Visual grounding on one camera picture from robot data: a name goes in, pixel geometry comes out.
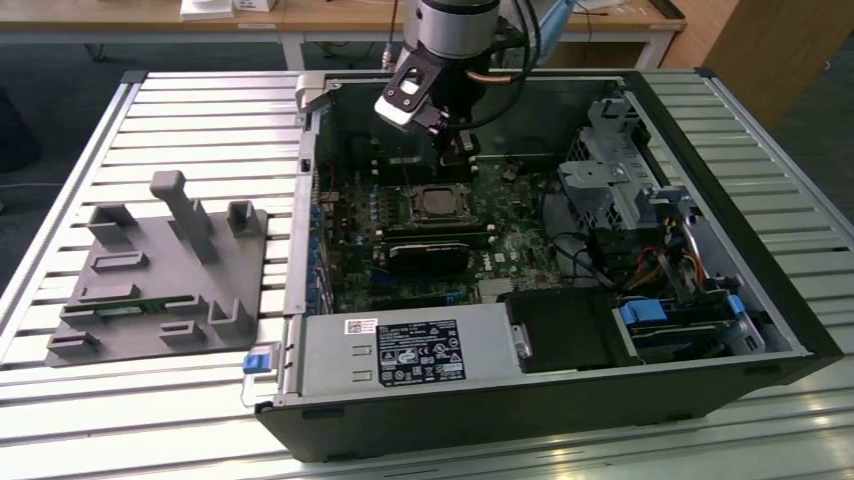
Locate silver CPU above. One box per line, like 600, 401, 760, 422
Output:
417, 192, 466, 216

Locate metal CPU socket cover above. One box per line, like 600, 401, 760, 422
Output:
406, 185, 478, 224

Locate CPU socket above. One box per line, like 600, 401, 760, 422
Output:
402, 183, 481, 228

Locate grey case lock latch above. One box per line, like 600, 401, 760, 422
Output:
293, 73, 343, 115

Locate silver drive cage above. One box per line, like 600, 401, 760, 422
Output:
557, 97, 700, 231

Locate green RAM stick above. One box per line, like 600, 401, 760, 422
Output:
93, 294, 202, 319
385, 230, 488, 247

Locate green motherboard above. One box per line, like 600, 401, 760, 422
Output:
313, 157, 602, 314

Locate silver chipset heatsink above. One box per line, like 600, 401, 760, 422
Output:
478, 278, 521, 300

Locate wooden cabinet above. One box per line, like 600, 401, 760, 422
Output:
657, 0, 854, 132

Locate black plastic shroud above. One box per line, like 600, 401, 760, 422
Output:
500, 288, 633, 375

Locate blue disk carrier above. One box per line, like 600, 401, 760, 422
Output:
617, 294, 669, 331

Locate wooden desk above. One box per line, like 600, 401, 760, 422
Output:
0, 0, 689, 71

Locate silver power supply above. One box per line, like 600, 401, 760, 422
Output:
283, 299, 529, 402

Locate grey parts rack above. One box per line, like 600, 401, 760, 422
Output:
43, 169, 273, 369

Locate blue case latch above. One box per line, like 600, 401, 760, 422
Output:
243, 349, 277, 376

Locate black PC case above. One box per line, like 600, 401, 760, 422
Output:
253, 67, 846, 464

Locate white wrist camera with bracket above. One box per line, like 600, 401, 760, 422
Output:
371, 49, 453, 137

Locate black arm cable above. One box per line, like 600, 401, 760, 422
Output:
459, 0, 542, 131

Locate black cable bundle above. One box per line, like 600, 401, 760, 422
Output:
541, 229, 636, 294

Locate orange yellow power wires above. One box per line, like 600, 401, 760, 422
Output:
626, 244, 709, 296

